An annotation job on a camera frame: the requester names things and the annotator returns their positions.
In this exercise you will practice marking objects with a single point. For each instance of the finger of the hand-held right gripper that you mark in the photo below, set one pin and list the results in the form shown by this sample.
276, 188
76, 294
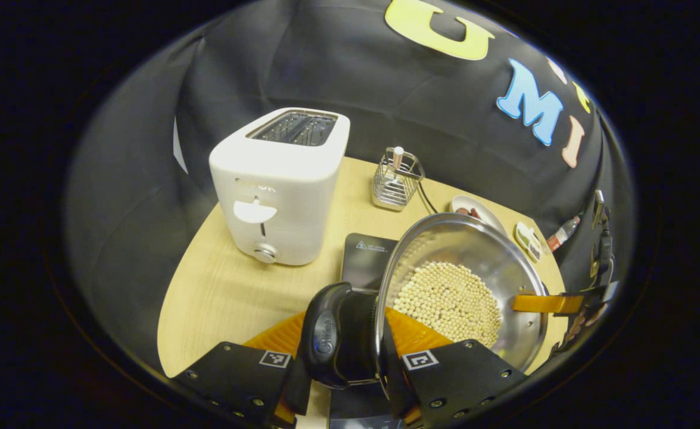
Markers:
546, 304

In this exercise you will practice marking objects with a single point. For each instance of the white toaster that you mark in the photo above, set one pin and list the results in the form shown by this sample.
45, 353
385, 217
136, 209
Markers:
278, 179

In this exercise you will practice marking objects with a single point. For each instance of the white divided bean dish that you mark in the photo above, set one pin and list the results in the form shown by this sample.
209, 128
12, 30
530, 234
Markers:
528, 241

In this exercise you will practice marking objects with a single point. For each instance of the heap of pale soybeans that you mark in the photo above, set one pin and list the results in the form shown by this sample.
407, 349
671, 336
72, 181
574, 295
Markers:
445, 298

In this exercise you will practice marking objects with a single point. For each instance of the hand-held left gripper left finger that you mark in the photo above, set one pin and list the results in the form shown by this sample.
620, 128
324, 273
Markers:
236, 375

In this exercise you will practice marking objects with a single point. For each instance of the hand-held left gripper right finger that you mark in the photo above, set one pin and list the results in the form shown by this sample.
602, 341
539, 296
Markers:
463, 375

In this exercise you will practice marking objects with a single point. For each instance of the black induction cooktop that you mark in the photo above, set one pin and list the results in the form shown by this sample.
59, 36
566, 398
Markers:
364, 262

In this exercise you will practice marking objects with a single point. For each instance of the white round plate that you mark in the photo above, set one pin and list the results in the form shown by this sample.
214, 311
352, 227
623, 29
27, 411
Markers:
490, 217

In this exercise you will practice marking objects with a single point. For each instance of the clear plastic water bottle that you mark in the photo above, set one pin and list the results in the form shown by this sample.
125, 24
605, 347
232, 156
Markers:
561, 237

